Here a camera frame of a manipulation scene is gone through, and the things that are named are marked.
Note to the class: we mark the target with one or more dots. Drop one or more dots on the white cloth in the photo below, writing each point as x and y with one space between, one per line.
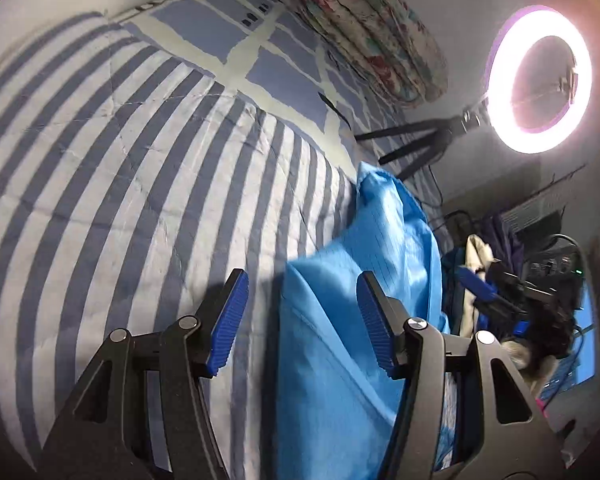
475 255

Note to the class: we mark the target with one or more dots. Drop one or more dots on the blue checked bedsheet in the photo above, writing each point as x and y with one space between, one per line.
280 70

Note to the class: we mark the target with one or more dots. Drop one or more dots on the grey ribbed panel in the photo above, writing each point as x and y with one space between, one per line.
530 207

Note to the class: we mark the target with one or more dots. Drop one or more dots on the dark purple cloth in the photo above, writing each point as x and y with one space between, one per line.
505 240

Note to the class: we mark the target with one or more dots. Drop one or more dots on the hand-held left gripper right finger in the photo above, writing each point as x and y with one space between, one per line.
375 320

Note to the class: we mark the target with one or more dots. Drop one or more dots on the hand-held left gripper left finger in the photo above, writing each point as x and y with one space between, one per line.
230 320

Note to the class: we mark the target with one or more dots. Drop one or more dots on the blue lit screen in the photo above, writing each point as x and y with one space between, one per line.
580 355

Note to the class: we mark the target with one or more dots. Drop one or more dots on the black tripod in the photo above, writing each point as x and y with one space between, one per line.
450 134

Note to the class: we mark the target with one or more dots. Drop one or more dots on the blue white striped blanket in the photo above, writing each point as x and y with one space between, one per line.
105 160

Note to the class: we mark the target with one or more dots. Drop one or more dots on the large blue garment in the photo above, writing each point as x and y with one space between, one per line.
330 360

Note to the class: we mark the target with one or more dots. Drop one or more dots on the floral pillow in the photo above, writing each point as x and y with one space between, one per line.
370 30

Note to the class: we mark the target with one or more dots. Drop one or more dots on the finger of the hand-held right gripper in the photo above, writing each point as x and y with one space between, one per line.
475 285

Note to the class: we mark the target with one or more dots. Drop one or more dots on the black electronic device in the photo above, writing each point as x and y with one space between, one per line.
555 262

